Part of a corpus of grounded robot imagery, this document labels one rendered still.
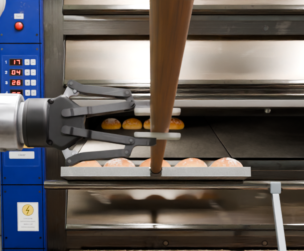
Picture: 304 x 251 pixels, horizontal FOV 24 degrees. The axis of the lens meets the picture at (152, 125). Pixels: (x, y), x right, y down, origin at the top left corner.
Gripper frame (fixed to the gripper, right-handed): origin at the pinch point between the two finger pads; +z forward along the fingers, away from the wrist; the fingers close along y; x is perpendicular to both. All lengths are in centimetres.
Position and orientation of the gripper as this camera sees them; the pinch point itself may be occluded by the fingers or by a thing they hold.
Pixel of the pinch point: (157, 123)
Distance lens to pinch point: 110.6
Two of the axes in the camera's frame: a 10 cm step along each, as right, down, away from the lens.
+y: -0.1, 9.9, -1.3
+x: 0.0, -1.3, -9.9
